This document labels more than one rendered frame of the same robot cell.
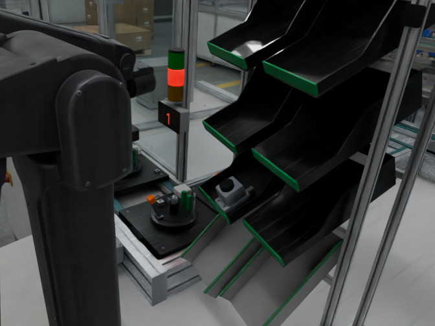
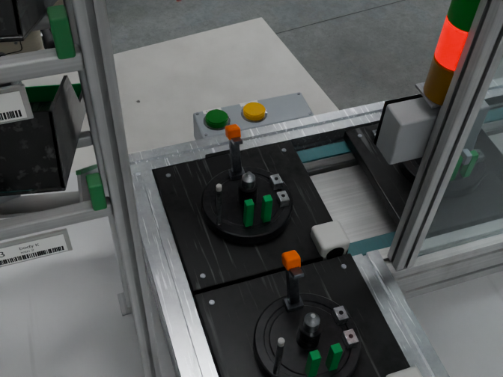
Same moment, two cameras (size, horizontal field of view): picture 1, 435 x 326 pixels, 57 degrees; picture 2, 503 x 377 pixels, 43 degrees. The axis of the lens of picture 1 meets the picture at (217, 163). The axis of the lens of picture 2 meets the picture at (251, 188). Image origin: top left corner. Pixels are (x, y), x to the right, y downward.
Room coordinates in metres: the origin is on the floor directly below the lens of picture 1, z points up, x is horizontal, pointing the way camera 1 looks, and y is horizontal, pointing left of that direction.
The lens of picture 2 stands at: (1.18, -0.47, 1.74)
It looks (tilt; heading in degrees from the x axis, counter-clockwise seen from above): 49 degrees down; 109
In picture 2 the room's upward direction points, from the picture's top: 4 degrees clockwise
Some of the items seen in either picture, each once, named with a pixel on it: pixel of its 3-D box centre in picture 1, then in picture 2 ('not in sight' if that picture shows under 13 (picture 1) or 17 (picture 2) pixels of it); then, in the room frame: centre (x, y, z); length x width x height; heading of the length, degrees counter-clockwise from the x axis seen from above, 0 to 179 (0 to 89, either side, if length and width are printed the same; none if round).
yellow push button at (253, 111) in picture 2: not in sight; (254, 113); (0.89, 0.33, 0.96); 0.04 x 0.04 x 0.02
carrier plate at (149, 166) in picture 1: (122, 171); (437, 167); (1.23, 0.34, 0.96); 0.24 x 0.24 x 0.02; 41
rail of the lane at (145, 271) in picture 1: (89, 204); (359, 134); (1.08, 0.41, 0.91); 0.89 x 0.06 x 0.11; 41
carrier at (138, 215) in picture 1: (174, 205); (248, 190); (0.97, 0.12, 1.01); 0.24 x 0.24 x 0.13; 41
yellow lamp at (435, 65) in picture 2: (175, 92); (450, 76); (1.19, 0.15, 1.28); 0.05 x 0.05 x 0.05
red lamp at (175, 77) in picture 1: (175, 76); (463, 40); (1.19, 0.15, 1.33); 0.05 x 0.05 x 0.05
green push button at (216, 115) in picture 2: not in sight; (216, 120); (0.84, 0.28, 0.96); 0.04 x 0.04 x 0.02
